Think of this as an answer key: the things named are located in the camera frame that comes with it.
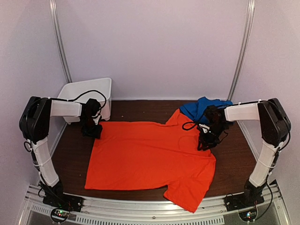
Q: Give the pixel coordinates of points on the aluminium frame post right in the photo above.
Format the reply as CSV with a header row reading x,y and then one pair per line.
x,y
243,48

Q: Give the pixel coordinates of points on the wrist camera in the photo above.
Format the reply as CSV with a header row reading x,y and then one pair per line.
x,y
97,118
203,128

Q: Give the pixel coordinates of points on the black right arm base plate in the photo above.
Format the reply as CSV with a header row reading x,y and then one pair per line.
x,y
249,198

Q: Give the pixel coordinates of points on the aluminium frame post left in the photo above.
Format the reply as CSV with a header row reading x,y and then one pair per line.
x,y
59,40

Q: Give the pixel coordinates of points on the aluminium front rail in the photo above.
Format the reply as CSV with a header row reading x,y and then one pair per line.
x,y
97,211

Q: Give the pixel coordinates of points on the white plastic laundry bin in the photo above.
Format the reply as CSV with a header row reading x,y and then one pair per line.
x,y
99,89

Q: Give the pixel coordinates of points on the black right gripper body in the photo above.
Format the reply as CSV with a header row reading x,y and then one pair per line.
x,y
216,130

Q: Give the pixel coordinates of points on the left round circuit board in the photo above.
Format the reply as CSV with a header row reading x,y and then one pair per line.
x,y
59,215

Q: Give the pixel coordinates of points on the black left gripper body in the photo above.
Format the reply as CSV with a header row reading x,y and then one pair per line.
x,y
89,129

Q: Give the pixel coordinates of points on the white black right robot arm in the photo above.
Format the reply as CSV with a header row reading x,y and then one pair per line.
x,y
275,129

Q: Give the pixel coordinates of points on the right round circuit board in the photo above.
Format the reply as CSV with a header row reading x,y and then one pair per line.
x,y
248,215

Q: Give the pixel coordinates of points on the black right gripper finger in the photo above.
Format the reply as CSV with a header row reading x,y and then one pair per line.
x,y
199,144
207,145

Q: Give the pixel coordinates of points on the aluminium frame post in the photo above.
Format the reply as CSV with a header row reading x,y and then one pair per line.
x,y
59,40
243,48

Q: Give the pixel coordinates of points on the round circuit board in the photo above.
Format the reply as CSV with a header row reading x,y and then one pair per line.
x,y
248,215
59,215

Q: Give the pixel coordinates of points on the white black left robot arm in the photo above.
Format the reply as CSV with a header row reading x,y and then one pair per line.
x,y
35,125

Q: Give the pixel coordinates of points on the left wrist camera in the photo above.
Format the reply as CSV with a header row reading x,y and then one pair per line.
x,y
97,118

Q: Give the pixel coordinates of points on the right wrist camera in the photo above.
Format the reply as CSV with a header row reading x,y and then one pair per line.
x,y
203,128

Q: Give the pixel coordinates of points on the orange t-shirt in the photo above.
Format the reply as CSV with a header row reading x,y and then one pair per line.
x,y
147,155

